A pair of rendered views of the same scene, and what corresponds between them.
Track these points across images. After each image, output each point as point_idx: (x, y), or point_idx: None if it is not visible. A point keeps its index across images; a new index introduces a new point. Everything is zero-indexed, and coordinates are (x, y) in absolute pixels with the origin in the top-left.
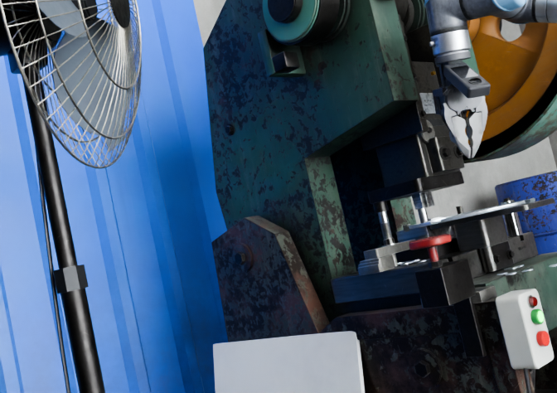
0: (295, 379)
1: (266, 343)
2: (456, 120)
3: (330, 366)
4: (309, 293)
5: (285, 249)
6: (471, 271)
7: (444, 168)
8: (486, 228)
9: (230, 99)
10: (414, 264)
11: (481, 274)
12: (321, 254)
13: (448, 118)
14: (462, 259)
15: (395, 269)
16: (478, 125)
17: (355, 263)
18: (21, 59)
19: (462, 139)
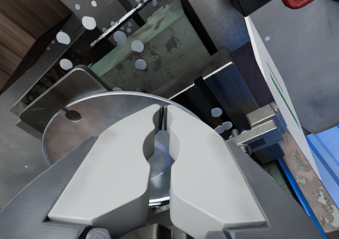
0: (287, 113)
1: (303, 149)
2: (229, 197)
3: (276, 97)
4: (293, 158)
5: (329, 205)
6: (166, 87)
7: (153, 227)
8: None
9: None
10: (229, 106)
11: (152, 93)
12: (289, 189)
13: (285, 221)
14: (177, 90)
15: (255, 101)
16: (105, 155)
17: None
18: None
19: (196, 127)
